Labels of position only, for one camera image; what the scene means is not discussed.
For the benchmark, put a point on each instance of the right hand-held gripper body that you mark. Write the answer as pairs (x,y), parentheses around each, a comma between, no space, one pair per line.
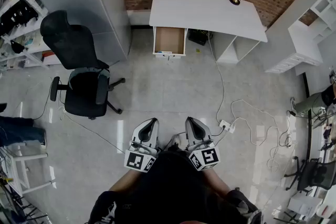
(206,157)

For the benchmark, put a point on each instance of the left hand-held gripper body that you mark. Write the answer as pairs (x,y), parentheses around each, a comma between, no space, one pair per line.
(139,161)

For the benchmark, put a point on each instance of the white drawer with brown inside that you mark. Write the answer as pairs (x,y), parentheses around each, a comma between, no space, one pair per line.
(169,39)

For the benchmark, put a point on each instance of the person's right forearm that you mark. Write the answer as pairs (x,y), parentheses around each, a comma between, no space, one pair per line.
(219,181)

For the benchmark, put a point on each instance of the person's left forearm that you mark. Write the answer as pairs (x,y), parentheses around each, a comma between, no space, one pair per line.
(126,182)

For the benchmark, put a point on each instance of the white power strip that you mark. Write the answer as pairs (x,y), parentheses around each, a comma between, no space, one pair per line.
(227,126)

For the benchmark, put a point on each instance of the person's black clothed body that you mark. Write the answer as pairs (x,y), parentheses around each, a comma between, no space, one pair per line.
(173,191)

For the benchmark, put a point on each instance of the small yellow floor item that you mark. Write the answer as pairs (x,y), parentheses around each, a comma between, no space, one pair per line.
(198,50)

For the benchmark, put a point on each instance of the black mesh office chair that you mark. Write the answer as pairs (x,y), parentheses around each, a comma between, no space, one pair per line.
(313,173)

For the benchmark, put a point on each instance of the white cardboard box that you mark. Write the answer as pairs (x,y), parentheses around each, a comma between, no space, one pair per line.
(304,204)

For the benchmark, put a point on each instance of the grey green jacket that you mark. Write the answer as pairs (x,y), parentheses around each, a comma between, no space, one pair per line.
(309,103)

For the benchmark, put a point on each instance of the black box under desk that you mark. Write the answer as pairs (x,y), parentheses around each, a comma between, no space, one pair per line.
(198,36)

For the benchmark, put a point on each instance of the white cubby shelf unit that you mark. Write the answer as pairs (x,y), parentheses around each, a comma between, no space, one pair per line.
(296,42)

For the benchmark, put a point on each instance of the white desk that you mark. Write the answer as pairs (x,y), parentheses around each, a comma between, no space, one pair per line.
(202,10)

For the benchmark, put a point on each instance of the tall grey cabinet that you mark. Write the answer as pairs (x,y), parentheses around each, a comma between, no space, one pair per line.
(86,8)

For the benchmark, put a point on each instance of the white metal shelf rack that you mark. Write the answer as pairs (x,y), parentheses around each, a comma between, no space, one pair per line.
(23,26)

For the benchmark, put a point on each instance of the white frame stool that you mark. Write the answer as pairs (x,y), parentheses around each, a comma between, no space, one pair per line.
(19,165)

